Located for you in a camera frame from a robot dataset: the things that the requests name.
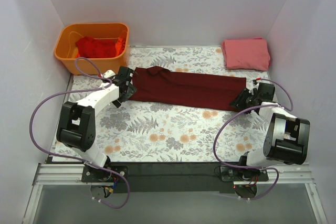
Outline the dark red t shirt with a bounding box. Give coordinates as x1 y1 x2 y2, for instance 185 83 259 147
130 66 247 111

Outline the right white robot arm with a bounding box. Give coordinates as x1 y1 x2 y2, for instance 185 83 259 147
230 79 310 181

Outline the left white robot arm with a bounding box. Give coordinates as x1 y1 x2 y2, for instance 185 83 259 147
56 66 137 182

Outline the orange t shirt in bin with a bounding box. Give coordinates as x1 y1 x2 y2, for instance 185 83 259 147
115 31 127 56

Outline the folded pink t shirt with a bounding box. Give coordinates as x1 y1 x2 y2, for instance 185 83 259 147
222 38 270 71

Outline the bright red t shirt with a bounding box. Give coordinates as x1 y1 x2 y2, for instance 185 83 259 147
76 36 117 59

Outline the orange plastic bin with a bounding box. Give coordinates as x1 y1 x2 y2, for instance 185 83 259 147
54 23 130 75

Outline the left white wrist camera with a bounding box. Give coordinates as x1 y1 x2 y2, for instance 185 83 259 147
100 70 116 79

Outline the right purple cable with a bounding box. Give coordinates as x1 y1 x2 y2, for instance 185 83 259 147
213 78 295 204

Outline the purple cable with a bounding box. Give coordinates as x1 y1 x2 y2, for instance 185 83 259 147
29 57 131 209
213 78 295 204

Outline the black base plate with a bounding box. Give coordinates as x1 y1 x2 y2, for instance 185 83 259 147
81 162 268 198

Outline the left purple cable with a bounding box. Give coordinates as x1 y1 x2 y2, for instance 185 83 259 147
29 57 131 209

